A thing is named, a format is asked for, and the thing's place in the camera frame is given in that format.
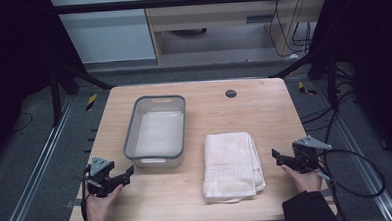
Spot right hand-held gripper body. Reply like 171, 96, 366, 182
291, 135, 334, 174

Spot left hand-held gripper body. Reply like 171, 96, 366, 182
85, 155, 123, 199

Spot gray rimmed plastic basin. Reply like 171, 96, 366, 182
120, 93, 189, 171

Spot white towel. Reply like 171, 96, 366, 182
199, 131, 268, 205

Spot person's right hand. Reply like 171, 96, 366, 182
280, 163, 324, 196

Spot person's left hand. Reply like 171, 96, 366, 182
83, 184, 126, 221

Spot black yellow tape strip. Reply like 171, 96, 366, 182
297, 80, 318, 97
84, 93, 99, 112

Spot black metal stand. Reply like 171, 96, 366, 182
47, 58, 120, 129
267, 48, 341, 115

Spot dark curtain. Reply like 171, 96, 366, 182
0, 0, 92, 167
307, 0, 392, 173

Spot white cabinet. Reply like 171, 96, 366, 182
48, 0, 158, 67

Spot light wooden desk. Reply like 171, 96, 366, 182
140, 0, 334, 66

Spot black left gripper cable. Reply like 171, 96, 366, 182
78, 164, 95, 221

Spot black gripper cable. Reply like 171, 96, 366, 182
78, 164, 95, 221
315, 146, 389, 221

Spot black floor cables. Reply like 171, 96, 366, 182
296, 64, 361, 134

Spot metal floor rail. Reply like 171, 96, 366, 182
0, 95, 82, 221
312, 77, 392, 221

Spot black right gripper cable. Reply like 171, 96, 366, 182
315, 146, 389, 221

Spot thin black floor cable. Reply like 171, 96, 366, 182
9, 112, 35, 135

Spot black hanging desk cables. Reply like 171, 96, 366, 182
266, 0, 314, 60

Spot black horizontal frame bar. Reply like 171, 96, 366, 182
50, 0, 331, 17

